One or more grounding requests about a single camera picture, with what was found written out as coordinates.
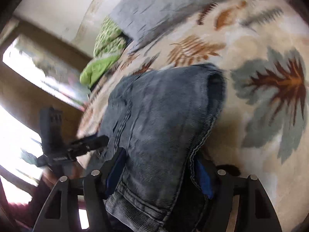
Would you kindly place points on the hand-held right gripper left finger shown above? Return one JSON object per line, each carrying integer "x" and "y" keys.
{"x": 96, "y": 188}

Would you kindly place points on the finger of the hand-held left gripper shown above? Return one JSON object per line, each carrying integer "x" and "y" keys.
{"x": 89, "y": 144}

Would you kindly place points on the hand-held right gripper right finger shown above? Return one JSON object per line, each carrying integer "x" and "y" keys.
{"x": 204, "y": 177}

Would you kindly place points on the grey-blue denim pants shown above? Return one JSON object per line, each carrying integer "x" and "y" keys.
{"x": 157, "y": 135}

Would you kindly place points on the brown wooden door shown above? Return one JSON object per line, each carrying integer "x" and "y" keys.
{"x": 26, "y": 94}

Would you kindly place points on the leaded glass door pane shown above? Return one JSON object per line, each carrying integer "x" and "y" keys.
{"x": 41, "y": 65}

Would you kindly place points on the green patterned quilt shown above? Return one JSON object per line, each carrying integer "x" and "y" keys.
{"x": 103, "y": 50}

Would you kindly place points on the leaf print bedspread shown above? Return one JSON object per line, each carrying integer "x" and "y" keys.
{"x": 253, "y": 89}

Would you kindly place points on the grey quilted pillow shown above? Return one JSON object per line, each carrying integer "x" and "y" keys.
{"x": 169, "y": 7}

